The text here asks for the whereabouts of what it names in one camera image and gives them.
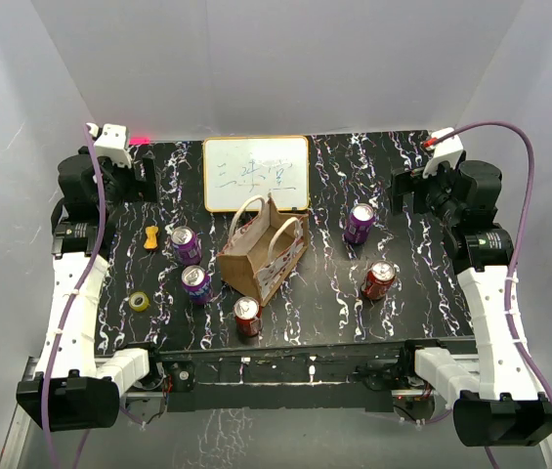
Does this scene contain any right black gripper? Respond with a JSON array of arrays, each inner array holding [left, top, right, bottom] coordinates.
[[386, 159, 462, 226]]

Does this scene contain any purple can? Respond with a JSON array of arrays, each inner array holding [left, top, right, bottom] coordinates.
[[344, 203, 375, 244], [171, 226, 202, 266], [181, 265, 212, 305]]

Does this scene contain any red cola can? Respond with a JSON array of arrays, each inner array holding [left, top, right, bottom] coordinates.
[[361, 260, 397, 301], [234, 296, 262, 337]]

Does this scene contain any brown canvas tote bag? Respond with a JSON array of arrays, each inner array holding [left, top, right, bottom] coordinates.
[[217, 195, 310, 306]]

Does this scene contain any red cola can front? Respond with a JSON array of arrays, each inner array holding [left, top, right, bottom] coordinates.
[[234, 296, 262, 337]]

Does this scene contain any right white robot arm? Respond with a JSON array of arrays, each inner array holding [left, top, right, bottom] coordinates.
[[390, 160, 552, 447]]

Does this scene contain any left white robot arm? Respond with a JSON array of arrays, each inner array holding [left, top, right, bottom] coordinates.
[[16, 149, 165, 432]]

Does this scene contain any pink marker strip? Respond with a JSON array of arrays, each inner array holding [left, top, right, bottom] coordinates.
[[129, 137, 150, 146]]

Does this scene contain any orange bone toy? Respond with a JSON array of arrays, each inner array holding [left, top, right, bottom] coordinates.
[[144, 226, 158, 252]]

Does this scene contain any yellow tape roll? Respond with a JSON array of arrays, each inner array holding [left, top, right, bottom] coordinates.
[[128, 291, 149, 312]]

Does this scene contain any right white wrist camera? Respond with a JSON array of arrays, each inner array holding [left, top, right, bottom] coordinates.
[[422, 127, 464, 179]]

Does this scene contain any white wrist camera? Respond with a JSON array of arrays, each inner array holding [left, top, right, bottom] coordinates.
[[86, 122, 132, 168], [422, 127, 464, 179]]

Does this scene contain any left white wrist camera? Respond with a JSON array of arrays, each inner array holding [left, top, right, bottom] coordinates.
[[86, 122, 132, 168]]

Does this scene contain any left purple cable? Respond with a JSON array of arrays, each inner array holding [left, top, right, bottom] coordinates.
[[39, 122, 106, 469]]

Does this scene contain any purple cable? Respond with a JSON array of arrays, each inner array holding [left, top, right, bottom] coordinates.
[[39, 122, 106, 469], [453, 120, 552, 469]]

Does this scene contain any small whiteboard orange frame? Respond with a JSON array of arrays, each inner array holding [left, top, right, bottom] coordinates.
[[202, 136, 310, 213]]

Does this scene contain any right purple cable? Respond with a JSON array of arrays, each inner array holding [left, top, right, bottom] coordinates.
[[453, 120, 552, 469]]

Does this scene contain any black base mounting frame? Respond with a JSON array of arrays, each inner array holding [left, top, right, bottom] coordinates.
[[108, 341, 457, 416]]

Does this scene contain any aluminium rail frame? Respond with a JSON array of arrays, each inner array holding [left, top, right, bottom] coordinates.
[[17, 342, 552, 445]]

